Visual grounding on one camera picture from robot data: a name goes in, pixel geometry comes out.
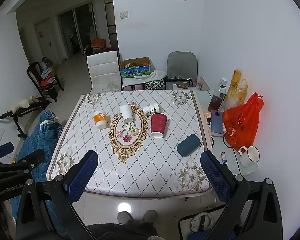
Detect white cloth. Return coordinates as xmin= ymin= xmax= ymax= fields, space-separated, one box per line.
xmin=122 ymin=70 xmax=167 ymax=90

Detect black folding stand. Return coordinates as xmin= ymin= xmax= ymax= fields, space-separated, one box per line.
xmin=0 ymin=97 xmax=52 ymax=139

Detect pile of clothes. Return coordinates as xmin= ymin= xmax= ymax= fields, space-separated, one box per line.
xmin=40 ymin=57 xmax=58 ymax=87

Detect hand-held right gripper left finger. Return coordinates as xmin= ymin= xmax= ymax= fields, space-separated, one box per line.
xmin=15 ymin=150 xmax=99 ymax=240

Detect grey cushioned chair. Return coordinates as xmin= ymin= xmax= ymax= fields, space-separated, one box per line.
xmin=166 ymin=51 xmax=198 ymax=90

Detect yellow plastic bag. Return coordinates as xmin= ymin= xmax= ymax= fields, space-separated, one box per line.
xmin=224 ymin=69 xmax=248 ymax=110

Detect white printed paper cup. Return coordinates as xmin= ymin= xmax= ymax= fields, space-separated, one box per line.
xmin=142 ymin=103 xmax=160 ymax=116

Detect patterned bag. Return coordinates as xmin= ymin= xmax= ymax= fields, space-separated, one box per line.
xmin=144 ymin=79 xmax=165 ymax=90

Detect wooden door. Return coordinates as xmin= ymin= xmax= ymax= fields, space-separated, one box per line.
xmin=34 ymin=20 xmax=57 ymax=60

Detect plush toy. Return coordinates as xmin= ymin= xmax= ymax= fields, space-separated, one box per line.
xmin=11 ymin=95 xmax=39 ymax=113

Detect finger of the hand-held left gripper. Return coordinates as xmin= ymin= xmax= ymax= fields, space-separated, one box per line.
xmin=15 ymin=149 xmax=46 ymax=168
xmin=0 ymin=142 xmax=15 ymax=160

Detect blue smartphone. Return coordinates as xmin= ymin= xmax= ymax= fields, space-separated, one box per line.
xmin=210 ymin=109 xmax=225 ymax=134

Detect glass sliding door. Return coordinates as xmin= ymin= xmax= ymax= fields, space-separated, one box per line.
xmin=57 ymin=2 xmax=99 ymax=59

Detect plain white paper cup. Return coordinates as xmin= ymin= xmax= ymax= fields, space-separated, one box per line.
xmin=119 ymin=104 xmax=133 ymax=124

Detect red ribbed paper cup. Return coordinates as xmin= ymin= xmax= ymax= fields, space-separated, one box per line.
xmin=150 ymin=113 xmax=169 ymax=139

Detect person's dark trousers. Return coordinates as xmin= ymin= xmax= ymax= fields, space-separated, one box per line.
xmin=86 ymin=222 xmax=158 ymax=240

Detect orange plastic bag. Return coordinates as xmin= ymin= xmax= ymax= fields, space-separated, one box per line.
xmin=222 ymin=92 xmax=264 ymax=152

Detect white enamel mug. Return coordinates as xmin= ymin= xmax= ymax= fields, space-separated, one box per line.
xmin=238 ymin=145 xmax=260 ymax=168

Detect blue blanket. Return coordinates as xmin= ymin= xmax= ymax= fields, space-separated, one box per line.
xmin=10 ymin=109 xmax=65 ymax=233

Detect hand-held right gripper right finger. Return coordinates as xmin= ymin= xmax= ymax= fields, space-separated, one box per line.
xmin=200 ymin=151 xmax=283 ymax=240

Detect cardboard box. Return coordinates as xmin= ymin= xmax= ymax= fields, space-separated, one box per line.
xmin=119 ymin=57 xmax=152 ymax=78

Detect orange and white cup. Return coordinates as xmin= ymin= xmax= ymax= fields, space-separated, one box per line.
xmin=94 ymin=110 xmax=111 ymax=130

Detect white padded chair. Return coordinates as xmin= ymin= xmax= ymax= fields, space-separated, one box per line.
xmin=86 ymin=51 xmax=122 ymax=93

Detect grey slipper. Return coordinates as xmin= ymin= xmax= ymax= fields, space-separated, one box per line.
xmin=117 ymin=211 xmax=132 ymax=225

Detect floral printed tablecloth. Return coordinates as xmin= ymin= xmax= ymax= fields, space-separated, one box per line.
xmin=47 ymin=90 xmax=213 ymax=198

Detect teal glasses case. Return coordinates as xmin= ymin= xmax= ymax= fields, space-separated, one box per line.
xmin=176 ymin=134 xmax=199 ymax=156

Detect clear bottle with brown liquid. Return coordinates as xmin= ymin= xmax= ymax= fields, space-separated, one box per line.
xmin=207 ymin=77 xmax=228 ymax=113

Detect dark wooden chair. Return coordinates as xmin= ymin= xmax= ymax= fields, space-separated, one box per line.
xmin=26 ymin=61 xmax=65 ymax=102

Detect orange box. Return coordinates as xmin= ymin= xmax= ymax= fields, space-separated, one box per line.
xmin=91 ymin=38 xmax=107 ymax=49

